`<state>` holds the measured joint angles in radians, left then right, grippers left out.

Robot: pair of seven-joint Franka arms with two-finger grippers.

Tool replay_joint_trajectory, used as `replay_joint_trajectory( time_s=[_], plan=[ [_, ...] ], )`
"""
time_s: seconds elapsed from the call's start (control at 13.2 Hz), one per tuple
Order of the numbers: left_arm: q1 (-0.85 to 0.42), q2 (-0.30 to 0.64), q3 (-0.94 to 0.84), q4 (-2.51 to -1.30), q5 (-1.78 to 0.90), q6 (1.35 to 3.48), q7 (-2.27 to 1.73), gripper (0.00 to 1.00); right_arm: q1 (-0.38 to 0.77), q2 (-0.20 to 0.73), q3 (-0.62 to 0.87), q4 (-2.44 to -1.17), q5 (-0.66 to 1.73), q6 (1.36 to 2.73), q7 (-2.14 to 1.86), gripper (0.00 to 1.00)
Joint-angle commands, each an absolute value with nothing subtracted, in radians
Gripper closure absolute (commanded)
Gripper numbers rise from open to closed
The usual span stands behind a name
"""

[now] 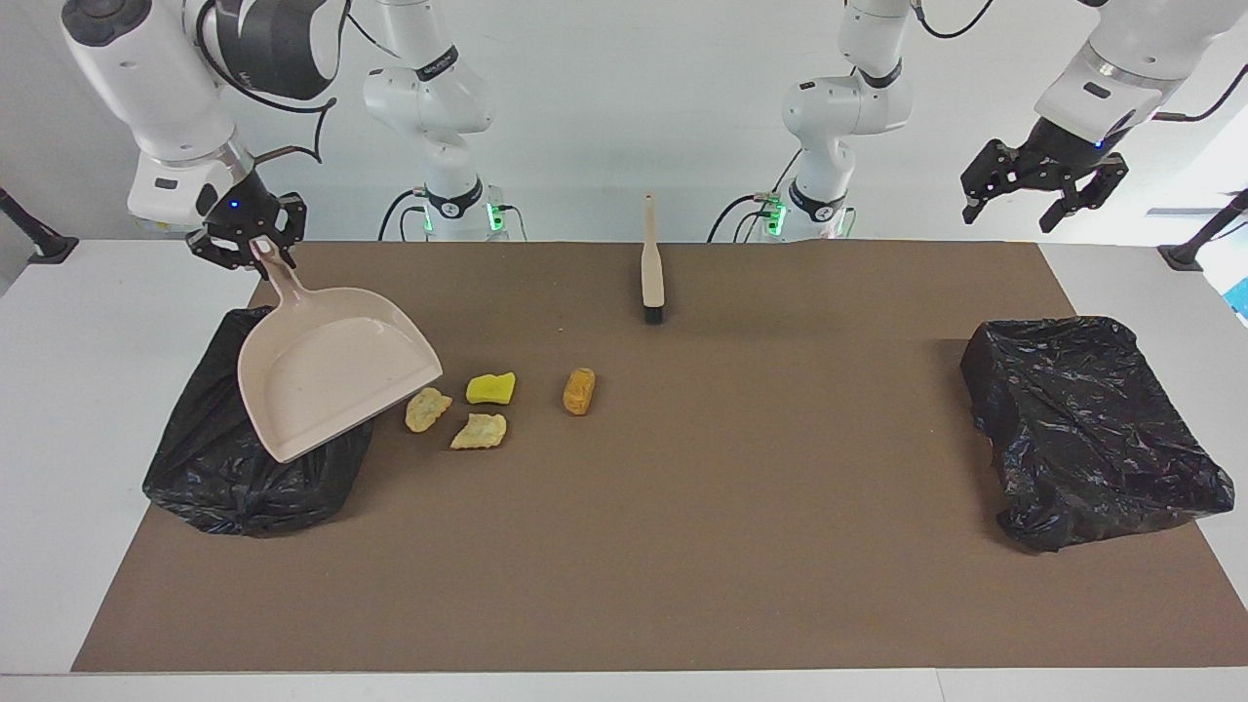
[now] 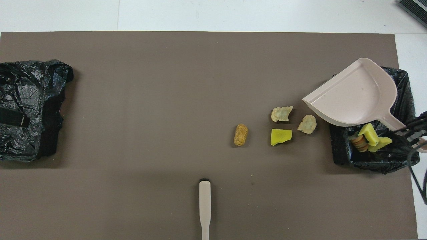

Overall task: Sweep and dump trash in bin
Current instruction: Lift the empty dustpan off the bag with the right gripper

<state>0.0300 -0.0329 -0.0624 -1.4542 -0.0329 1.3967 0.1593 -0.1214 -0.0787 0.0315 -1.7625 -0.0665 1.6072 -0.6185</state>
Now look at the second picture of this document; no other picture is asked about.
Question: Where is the yellow sponge piece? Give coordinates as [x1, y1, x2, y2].
[270, 129, 293, 146]
[358, 123, 380, 147]
[368, 137, 393, 152]

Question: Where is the tan sponge chunk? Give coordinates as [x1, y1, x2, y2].
[349, 133, 369, 153]

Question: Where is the beige plastic dustpan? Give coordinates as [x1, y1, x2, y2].
[302, 58, 427, 153]

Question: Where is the beige hand brush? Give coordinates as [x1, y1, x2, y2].
[199, 178, 211, 240]

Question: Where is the bin with black bag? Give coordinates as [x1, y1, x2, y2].
[0, 59, 74, 163]
[329, 67, 420, 175]

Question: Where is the pale crumpled chip piece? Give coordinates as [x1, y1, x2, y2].
[271, 106, 294, 122]
[297, 115, 317, 134]

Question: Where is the dark ridged object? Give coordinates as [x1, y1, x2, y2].
[399, 0, 427, 29]

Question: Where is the brown peanut-shaped piece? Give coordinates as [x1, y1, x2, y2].
[233, 124, 249, 147]

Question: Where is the brown table mat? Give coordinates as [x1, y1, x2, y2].
[0, 31, 418, 240]

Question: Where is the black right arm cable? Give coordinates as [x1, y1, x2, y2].
[407, 142, 427, 204]

